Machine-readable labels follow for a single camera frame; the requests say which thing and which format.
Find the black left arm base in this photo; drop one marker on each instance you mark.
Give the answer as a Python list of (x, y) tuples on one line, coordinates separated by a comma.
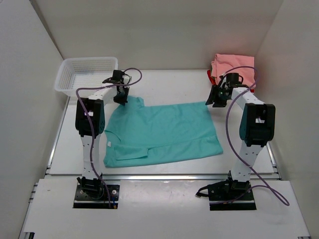
[(92, 194)]

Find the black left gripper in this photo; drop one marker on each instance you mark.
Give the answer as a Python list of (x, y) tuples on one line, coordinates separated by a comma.
[(124, 100)]

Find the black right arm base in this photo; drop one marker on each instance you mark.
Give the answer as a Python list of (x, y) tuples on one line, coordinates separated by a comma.
[(229, 195)]

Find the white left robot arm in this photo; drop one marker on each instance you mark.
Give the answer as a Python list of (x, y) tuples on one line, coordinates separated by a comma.
[(90, 123)]

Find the pink folded t shirt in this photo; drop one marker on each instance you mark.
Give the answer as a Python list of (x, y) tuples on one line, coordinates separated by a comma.
[(225, 62)]

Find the teal t shirt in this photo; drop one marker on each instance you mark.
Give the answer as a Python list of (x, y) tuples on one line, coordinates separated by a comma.
[(139, 135)]

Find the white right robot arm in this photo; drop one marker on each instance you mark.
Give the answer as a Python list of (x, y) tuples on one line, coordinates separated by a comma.
[(256, 127)]

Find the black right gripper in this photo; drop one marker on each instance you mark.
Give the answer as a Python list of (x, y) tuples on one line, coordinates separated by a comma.
[(213, 98)]

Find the white plastic basket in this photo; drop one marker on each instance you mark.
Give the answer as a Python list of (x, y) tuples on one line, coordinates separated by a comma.
[(84, 72)]

